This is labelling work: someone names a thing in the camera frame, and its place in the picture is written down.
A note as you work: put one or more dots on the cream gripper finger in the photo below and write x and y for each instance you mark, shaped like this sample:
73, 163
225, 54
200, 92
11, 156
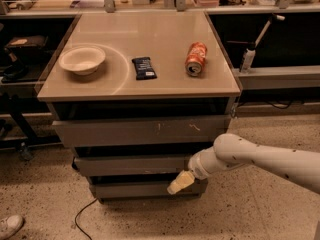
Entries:
182, 181

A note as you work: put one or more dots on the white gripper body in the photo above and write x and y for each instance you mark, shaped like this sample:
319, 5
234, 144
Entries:
198, 170

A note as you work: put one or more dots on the grey drawer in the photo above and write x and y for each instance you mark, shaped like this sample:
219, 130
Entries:
143, 190
138, 131
132, 165

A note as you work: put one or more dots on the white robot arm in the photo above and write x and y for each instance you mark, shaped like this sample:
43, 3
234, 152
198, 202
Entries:
230, 151

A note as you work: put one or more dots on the grey bottom drawer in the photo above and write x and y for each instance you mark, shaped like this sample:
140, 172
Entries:
143, 190

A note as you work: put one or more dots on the grey drawer cabinet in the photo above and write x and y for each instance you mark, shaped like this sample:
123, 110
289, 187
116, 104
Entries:
113, 92

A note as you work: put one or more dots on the grey top drawer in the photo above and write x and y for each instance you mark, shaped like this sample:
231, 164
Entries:
138, 131

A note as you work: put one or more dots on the orange soda can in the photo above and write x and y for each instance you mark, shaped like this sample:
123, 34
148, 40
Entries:
196, 59

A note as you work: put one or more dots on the white handheld tool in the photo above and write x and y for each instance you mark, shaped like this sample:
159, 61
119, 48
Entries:
250, 52

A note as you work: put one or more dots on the dark blue snack bar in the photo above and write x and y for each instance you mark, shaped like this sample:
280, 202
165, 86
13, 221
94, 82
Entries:
144, 69

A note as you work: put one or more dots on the white bowl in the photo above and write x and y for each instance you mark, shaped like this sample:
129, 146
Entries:
82, 60

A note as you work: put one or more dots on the black stand with caster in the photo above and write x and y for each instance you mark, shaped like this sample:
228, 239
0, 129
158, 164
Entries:
30, 138

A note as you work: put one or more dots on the white shoe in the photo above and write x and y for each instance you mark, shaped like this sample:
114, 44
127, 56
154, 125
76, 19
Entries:
10, 225

